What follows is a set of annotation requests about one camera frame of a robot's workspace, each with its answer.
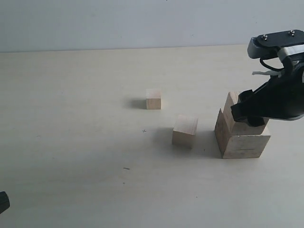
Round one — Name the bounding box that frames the largest wooden cube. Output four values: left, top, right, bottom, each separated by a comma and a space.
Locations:
214, 110, 271, 159

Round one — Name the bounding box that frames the medium-large wooden cube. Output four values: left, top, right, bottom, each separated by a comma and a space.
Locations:
223, 91, 269, 135

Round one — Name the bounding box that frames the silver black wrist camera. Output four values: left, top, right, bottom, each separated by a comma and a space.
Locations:
247, 29, 304, 60

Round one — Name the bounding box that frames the medium-small wooden cube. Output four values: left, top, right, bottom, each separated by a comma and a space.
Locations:
172, 115, 198, 148

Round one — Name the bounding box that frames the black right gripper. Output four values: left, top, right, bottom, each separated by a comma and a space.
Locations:
231, 54, 304, 127

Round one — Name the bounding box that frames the smallest wooden cube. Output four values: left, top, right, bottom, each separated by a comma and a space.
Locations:
146, 89, 162, 110

